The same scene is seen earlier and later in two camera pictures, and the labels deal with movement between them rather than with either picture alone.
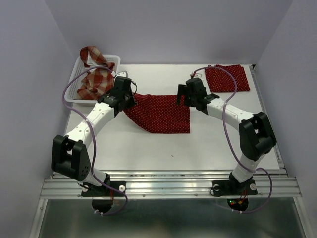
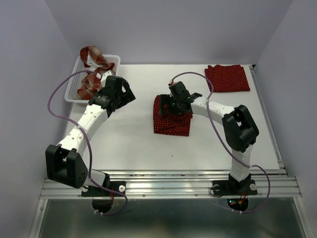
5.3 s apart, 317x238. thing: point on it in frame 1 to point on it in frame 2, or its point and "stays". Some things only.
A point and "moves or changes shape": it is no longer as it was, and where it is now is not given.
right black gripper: [182, 90] to [164, 99]
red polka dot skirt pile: [161, 113] moves or changes shape
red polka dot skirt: [219, 81] stays
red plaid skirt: [97, 82] stays
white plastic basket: [71, 91] stays
